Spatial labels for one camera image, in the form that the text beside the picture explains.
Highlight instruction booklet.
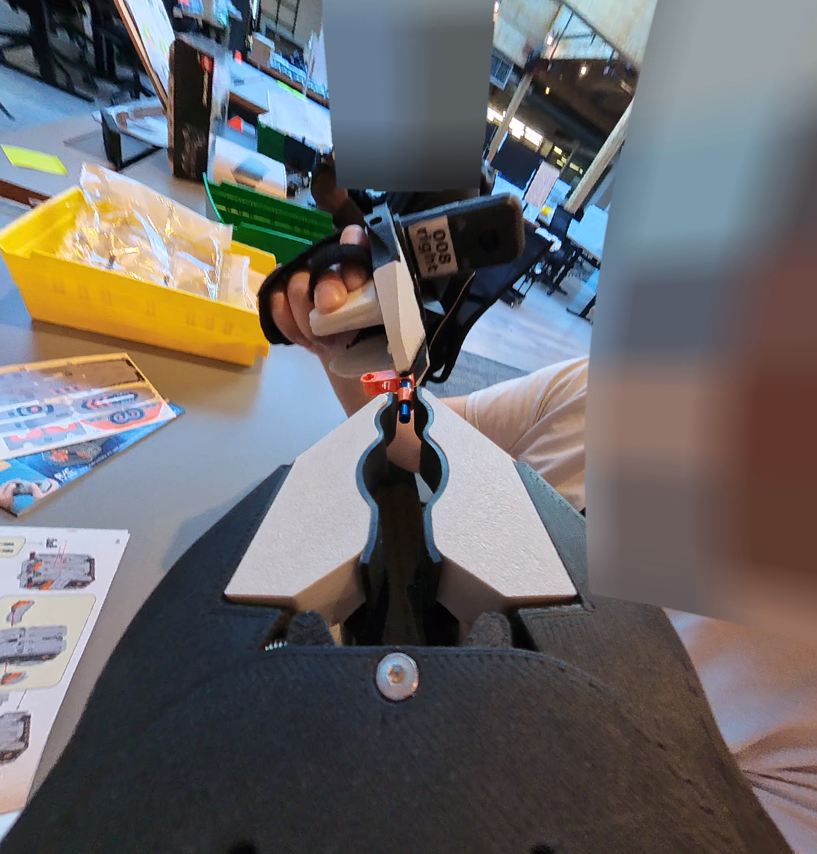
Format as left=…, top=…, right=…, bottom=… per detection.
left=0, top=524, right=130, bottom=818

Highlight green plastic bin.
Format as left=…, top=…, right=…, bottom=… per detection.
left=201, top=172, right=336, bottom=268

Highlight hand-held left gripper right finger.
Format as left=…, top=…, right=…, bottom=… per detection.
left=415, top=389, right=577, bottom=628

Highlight leaning white board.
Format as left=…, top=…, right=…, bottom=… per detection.
left=111, top=0, right=179, bottom=111

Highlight yellow plastic bin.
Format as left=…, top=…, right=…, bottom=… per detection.
left=0, top=185, right=277, bottom=367

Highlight person's right hand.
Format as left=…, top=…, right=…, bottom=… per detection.
left=282, top=223, right=377, bottom=354

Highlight black lanyard strap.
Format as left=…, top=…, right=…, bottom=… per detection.
left=425, top=267, right=506, bottom=384

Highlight black office chair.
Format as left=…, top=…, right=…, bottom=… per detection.
left=515, top=200, right=599, bottom=321

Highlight printed sticker sheet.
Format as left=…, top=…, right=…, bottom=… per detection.
left=0, top=352, right=177, bottom=468

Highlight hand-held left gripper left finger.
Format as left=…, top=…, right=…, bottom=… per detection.
left=223, top=392, right=392, bottom=629

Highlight white box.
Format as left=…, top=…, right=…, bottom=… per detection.
left=208, top=133, right=289, bottom=197

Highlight grey desk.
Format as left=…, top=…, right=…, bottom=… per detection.
left=0, top=189, right=382, bottom=854

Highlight blue printed leaflet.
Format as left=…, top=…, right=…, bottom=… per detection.
left=0, top=400, right=185, bottom=516

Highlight grey background table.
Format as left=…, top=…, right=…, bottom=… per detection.
left=0, top=110, right=209, bottom=208

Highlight black cardboard box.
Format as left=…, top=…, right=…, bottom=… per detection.
left=167, top=35, right=232, bottom=181

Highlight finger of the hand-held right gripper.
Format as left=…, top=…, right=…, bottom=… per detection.
left=408, top=259, right=432, bottom=388
left=372, top=255, right=429, bottom=378

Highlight clear plastic parts bags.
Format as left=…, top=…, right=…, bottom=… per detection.
left=55, top=163, right=259, bottom=311

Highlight yellow paper sheet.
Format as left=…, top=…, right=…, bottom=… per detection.
left=0, top=143, right=69, bottom=176

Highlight orange connector brick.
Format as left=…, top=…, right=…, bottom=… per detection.
left=360, top=370, right=416, bottom=399

